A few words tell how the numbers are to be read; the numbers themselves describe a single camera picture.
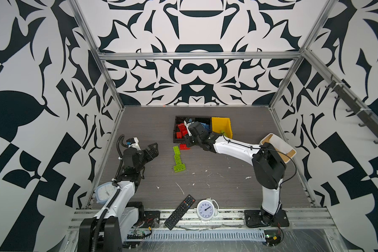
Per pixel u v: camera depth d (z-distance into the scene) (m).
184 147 0.99
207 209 0.74
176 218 0.73
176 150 0.97
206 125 1.04
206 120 1.07
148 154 0.76
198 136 0.69
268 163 0.53
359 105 0.60
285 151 0.91
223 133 1.02
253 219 0.74
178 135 1.02
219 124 1.05
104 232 0.40
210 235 0.71
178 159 0.92
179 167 0.89
